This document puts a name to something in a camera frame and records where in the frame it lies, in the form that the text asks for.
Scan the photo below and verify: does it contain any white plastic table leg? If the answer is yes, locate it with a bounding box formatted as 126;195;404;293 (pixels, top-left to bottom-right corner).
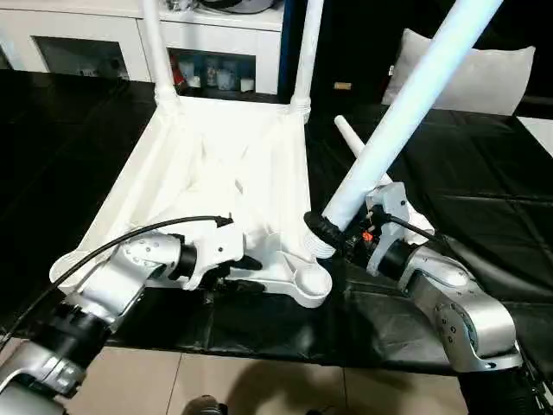
302;0;505;261
289;0;326;118
141;0;181;110
334;114;435;238

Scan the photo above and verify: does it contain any white plastic table top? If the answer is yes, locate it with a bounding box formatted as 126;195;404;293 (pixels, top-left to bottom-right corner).
49;94;334;310

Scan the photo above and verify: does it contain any black work mat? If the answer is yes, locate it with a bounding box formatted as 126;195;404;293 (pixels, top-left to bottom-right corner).
0;68;553;377

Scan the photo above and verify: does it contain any black cabinet with gold label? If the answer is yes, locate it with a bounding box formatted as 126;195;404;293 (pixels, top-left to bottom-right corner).
280;0;411;107

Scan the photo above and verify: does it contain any grey cushion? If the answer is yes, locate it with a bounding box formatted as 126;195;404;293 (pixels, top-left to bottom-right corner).
382;28;537;117

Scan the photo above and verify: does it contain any dark round helmet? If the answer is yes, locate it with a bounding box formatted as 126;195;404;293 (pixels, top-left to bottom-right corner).
201;0;278;14

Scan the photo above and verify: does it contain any white sideboard with glass doors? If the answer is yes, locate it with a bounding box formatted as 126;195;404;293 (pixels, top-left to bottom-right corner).
0;6;285;96

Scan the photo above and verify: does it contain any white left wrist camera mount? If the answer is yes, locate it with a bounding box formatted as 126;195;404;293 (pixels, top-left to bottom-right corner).
184;220;246;291

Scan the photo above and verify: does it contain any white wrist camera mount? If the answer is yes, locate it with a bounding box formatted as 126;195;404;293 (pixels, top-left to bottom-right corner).
184;220;246;291
365;182;410;277

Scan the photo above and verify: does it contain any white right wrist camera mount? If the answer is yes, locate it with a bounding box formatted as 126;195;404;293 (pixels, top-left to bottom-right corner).
365;182;410;277

